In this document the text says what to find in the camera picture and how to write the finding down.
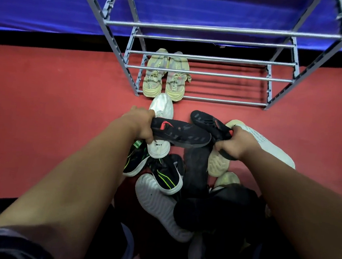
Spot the dark grey shoe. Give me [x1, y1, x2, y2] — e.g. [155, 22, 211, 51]
[179, 143, 214, 201]

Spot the sneaker with white ribbed sole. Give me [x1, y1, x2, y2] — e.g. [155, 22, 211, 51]
[130, 172, 199, 244]

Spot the white shiny sneaker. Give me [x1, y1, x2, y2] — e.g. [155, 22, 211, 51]
[144, 92, 176, 160]

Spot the black sneaker with green stripes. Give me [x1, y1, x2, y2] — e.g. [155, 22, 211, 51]
[122, 138, 152, 179]
[146, 152, 187, 197]

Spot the white knit sneaker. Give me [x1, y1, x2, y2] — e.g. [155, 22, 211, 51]
[222, 118, 300, 170]

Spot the plain black shoe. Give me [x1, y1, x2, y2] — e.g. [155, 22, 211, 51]
[171, 178, 268, 241]

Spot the black sneaker with grey pattern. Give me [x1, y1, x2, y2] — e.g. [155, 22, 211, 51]
[187, 109, 242, 162]

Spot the yellow knit sneaker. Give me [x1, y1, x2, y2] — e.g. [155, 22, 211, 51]
[164, 50, 194, 103]
[141, 47, 170, 99]

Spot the person's right forearm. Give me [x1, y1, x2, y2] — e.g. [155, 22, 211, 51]
[234, 146, 342, 259]

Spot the person's left forearm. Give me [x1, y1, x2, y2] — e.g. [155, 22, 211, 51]
[0, 109, 139, 259]

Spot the sneaker with cream sole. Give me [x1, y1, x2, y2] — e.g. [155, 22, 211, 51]
[213, 170, 242, 194]
[207, 149, 232, 179]

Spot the dark shirt sleeve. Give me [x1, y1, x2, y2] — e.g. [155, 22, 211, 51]
[0, 228, 58, 259]

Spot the person's left hand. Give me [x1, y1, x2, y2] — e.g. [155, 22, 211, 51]
[119, 104, 157, 145]

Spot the black sneaker with red mark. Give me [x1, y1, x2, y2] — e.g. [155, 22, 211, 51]
[149, 116, 213, 151]

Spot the person's right hand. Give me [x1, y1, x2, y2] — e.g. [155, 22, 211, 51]
[213, 124, 262, 163]

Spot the blue cloth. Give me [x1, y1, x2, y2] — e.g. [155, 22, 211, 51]
[0, 0, 342, 62]

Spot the grey metal shoe rack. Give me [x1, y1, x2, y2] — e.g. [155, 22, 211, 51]
[64, 0, 342, 117]

